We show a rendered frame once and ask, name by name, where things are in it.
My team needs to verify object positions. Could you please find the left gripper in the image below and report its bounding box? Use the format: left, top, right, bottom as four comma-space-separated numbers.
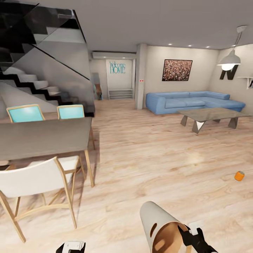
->
56, 242, 86, 253

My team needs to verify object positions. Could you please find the can of soda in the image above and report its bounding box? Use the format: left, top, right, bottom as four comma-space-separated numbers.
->
234, 171, 245, 181

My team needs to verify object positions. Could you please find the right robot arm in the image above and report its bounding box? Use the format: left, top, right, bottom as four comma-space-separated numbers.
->
178, 219, 218, 253

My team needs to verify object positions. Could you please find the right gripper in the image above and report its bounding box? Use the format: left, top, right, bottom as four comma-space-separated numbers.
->
178, 226, 205, 253

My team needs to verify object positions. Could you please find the trash can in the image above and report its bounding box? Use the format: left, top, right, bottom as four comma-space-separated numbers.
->
140, 201, 192, 253

